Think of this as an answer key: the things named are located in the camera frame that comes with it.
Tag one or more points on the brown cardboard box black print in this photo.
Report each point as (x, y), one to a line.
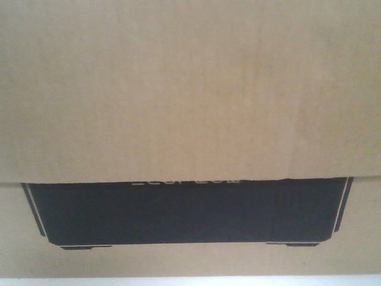
(105, 91)

